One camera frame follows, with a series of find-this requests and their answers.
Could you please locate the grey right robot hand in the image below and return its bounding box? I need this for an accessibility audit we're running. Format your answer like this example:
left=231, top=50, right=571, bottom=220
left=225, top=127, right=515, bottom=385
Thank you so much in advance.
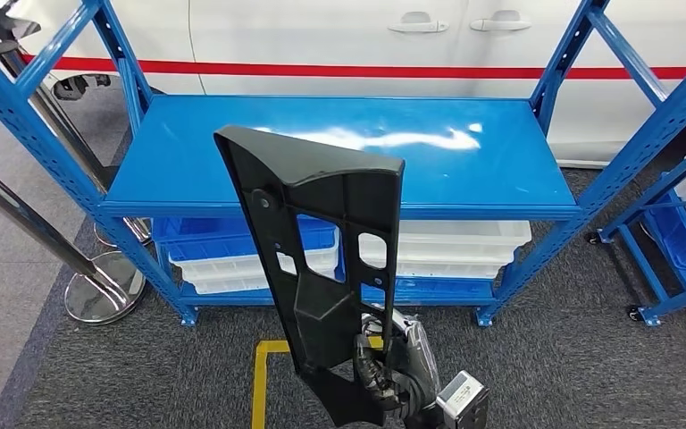
left=351, top=307, right=442, bottom=427

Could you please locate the black plastic frame part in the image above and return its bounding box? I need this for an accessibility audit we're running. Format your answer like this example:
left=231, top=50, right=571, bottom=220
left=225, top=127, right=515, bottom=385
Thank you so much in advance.
left=213, top=124, right=406, bottom=429

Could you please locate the blue steel shelf rack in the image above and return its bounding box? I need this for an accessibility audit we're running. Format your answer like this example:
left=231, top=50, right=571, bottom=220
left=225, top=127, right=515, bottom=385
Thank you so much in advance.
left=0, top=0, right=686, bottom=328
left=585, top=127, right=686, bottom=328

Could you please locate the yellow floor tape square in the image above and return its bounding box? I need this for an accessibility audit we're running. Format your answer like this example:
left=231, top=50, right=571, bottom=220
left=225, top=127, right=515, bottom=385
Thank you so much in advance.
left=251, top=336, right=386, bottom=429

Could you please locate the red barrier belt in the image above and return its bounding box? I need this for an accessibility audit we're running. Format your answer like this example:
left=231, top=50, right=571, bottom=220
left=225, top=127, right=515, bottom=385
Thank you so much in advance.
left=20, top=55, right=686, bottom=81

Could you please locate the white car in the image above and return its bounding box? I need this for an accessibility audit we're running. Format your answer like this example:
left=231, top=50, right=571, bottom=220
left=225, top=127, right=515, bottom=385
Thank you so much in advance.
left=0, top=0, right=686, bottom=170

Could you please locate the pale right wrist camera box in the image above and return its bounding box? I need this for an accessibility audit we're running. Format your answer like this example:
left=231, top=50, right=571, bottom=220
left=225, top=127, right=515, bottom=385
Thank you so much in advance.
left=435, top=371, right=490, bottom=429

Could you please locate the chrome stanchion post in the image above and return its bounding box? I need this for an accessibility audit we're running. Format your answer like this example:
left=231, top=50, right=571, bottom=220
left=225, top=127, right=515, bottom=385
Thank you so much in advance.
left=0, top=0, right=154, bottom=248
left=0, top=150, right=147, bottom=325

